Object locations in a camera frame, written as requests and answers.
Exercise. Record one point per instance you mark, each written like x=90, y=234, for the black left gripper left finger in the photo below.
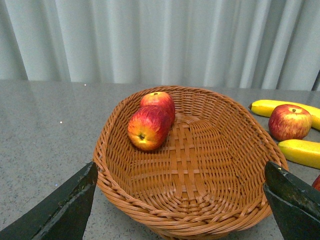
x=62, y=215

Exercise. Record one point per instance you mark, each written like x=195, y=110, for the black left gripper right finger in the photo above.
x=294, y=203

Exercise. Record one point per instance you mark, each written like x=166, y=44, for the red apple streaked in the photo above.
x=316, y=183

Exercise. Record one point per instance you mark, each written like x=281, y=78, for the yellow banana large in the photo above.
x=303, y=152

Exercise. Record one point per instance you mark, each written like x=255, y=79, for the red yellow apple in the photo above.
x=289, y=122

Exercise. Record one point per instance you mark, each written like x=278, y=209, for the yellow banana small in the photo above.
x=265, y=107

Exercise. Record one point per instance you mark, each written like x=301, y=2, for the red apple lying sideways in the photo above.
x=149, y=127

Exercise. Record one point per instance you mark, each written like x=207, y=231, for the brown wicker basket left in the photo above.
x=204, y=182

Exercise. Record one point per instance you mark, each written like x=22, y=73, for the red apple back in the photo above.
x=162, y=99

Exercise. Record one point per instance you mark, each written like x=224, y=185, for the white curtain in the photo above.
x=265, y=44

